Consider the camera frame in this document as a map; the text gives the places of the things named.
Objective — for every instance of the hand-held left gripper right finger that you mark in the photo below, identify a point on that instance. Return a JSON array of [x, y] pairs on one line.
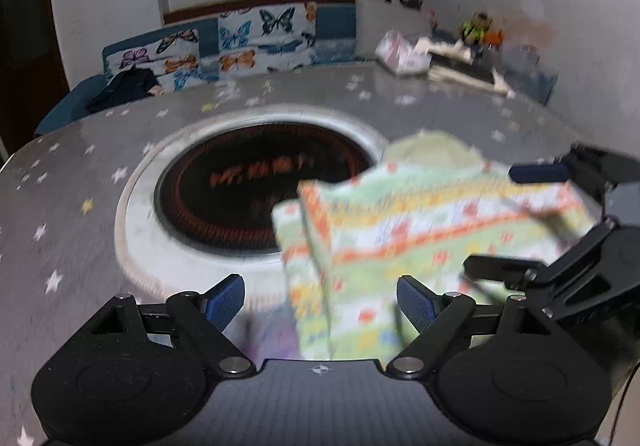
[[417, 303]]

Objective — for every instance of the long butterfly-print cushion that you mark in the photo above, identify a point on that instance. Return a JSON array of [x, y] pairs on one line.
[[170, 56]]

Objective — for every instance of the round black built-in stove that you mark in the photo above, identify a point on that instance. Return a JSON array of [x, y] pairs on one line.
[[225, 186]]

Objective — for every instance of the square butterfly-print cushion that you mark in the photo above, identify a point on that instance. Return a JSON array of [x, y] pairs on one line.
[[265, 36]]

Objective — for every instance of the dark jacket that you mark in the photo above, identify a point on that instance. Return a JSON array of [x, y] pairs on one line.
[[125, 88]]

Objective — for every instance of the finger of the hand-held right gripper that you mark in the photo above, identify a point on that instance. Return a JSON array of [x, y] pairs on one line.
[[537, 172], [500, 268]]

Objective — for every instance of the cream cloth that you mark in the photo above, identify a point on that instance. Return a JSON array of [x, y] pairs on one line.
[[495, 83]]

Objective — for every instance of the translucent storage box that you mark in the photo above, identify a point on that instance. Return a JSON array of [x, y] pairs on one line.
[[530, 71]]

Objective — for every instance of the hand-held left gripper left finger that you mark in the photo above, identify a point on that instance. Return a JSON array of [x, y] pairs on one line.
[[225, 301]]

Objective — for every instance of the pink plastic bag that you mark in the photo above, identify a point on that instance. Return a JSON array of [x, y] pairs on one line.
[[400, 53]]

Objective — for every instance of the beige pillow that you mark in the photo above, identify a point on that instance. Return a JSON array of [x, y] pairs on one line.
[[385, 16]]

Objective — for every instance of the grey star-print tablecloth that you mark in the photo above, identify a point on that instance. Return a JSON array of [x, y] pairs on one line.
[[75, 176]]

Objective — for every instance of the black phone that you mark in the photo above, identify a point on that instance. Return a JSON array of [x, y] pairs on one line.
[[465, 67]]

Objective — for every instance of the teddy bear toy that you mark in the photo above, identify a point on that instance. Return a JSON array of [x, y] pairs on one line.
[[475, 28]]

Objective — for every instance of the blue sofa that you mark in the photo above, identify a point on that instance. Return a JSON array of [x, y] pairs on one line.
[[70, 101]]

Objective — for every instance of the dark wooden door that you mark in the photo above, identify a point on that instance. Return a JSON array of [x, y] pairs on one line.
[[30, 26]]

